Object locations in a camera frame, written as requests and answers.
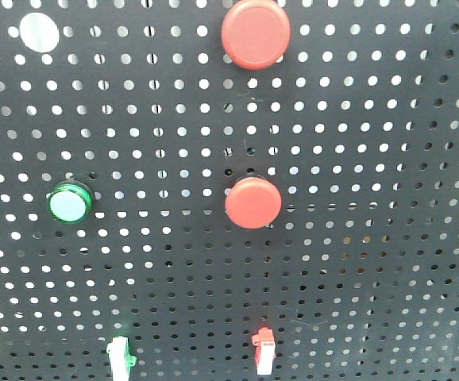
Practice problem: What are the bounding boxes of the green round push button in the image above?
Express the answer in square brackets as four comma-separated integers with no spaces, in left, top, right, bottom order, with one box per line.
[47,179,95,224]

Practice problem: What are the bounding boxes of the white green toggle switch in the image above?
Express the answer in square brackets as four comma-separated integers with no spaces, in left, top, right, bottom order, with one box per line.
[106,336,137,381]

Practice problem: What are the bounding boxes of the white red toggle switch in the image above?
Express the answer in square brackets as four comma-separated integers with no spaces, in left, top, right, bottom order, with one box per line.
[252,327,276,375]

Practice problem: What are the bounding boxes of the lower red round knob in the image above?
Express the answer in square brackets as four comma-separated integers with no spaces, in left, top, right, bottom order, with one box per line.
[225,177,282,229]

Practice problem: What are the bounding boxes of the red round knob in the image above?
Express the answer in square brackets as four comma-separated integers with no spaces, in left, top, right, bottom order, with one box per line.
[225,177,282,229]
[221,0,291,70]

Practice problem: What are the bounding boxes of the upper red round knob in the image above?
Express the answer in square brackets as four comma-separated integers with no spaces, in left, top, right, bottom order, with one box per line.
[221,0,291,70]

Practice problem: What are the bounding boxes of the black perforated pegboard panel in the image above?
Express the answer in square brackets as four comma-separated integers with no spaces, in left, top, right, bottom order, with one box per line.
[0,1,459,380]

